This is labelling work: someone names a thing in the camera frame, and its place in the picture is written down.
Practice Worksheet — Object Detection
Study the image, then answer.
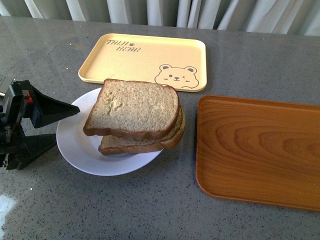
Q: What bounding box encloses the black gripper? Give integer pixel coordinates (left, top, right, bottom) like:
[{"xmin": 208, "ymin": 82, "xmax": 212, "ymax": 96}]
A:
[{"xmin": 0, "ymin": 81, "xmax": 80, "ymax": 170}]

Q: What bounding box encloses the white round plate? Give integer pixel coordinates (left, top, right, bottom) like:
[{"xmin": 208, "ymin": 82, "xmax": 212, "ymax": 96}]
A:
[{"xmin": 56, "ymin": 88, "xmax": 162, "ymax": 176}]

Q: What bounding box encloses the bread slice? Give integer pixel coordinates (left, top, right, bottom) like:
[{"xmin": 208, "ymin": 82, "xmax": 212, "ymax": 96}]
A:
[
  {"xmin": 98, "ymin": 107, "xmax": 186, "ymax": 156},
  {"xmin": 83, "ymin": 79, "xmax": 180, "ymax": 140}
]

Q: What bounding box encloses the yellow bear tray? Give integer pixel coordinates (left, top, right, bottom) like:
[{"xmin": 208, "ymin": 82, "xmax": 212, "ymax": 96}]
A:
[{"xmin": 78, "ymin": 33, "xmax": 207, "ymax": 92}]

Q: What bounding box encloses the brown wooden tray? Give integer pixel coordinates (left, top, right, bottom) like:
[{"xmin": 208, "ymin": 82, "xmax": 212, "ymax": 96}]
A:
[{"xmin": 195, "ymin": 95, "xmax": 320, "ymax": 211}]

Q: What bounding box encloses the white pleated curtain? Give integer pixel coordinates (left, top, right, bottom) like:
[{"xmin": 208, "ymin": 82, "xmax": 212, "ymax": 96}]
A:
[{"xmin": 0, "ymin": 0, "xmax": 320, "ymax": 36}]

